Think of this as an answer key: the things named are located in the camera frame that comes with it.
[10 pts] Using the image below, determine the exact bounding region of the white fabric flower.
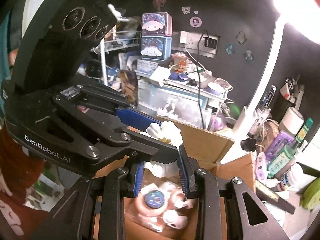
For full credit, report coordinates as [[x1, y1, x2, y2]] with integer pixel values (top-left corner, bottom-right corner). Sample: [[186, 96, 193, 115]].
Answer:
[[143, 121, 183, 178]]

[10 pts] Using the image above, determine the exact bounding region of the red sleeve forearm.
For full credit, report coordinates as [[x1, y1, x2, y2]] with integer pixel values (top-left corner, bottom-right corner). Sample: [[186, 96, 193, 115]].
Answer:
[[1, 125, 48, 239]]

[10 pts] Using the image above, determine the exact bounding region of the pink tape dispenser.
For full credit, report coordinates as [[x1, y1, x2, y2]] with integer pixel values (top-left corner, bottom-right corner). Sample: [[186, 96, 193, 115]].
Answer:
[[169, 186, 196, 209]]

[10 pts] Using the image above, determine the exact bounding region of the clear storage drawer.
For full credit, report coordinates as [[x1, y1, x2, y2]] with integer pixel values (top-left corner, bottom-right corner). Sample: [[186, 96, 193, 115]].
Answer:
[[138, 78, 228, 129]]

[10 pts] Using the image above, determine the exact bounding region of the cardboard box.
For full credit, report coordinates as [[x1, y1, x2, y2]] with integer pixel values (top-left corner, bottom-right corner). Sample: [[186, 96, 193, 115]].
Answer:
[[93, 113, 255, 239]]

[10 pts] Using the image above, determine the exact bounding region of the blue glitter round tin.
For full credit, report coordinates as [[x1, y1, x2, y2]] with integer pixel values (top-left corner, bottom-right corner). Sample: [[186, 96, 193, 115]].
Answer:
[[144, 190, 165, 209]]

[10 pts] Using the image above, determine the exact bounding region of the blue cartoon box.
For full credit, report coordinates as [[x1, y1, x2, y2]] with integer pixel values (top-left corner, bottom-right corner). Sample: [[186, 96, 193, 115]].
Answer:
[[140, 36, 172, 61]]

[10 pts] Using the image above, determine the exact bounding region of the green bottle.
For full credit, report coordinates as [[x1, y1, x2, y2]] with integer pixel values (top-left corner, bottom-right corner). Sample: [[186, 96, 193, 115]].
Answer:
[[267, 118, 313, 179]]

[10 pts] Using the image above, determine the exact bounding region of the white pill bottle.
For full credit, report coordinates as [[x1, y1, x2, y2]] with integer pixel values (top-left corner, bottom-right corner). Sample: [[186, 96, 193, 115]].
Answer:
[[277, 163, 304, 191]]

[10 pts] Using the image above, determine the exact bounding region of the green plush toy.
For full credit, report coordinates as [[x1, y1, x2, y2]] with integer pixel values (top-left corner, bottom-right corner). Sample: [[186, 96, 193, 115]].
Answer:
[[302, 178, 320, 210]]

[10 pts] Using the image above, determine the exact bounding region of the purple pack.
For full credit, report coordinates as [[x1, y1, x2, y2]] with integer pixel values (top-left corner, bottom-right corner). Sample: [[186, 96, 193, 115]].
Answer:
[[265, 131, 293, 162]]

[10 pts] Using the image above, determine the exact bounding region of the purple cartoon box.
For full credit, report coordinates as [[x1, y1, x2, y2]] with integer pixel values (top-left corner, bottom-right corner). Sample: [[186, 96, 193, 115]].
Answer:
[[142, 12, 172, 37]]

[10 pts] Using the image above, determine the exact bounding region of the white tissue roll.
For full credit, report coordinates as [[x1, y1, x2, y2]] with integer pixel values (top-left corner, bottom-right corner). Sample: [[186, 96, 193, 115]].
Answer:
[[279, 107, 304, 137]]

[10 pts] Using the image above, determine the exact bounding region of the white metal rack frame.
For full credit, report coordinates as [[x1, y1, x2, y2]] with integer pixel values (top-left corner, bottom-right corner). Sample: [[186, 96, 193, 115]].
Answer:
[[92, 16, 142, 85]]

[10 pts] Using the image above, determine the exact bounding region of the wall power socket panel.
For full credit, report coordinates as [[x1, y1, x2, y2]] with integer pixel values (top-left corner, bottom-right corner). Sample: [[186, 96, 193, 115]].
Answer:
[[178, 31, 220, 59]]

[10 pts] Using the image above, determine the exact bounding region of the black camera box left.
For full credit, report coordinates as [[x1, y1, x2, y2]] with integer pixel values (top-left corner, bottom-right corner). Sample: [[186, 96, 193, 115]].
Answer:
[[10, 0, 117, 94]]

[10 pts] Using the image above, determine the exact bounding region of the black power cable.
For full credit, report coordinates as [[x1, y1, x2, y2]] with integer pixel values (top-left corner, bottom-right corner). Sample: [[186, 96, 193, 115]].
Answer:
[[196, 29, 213, 130]]

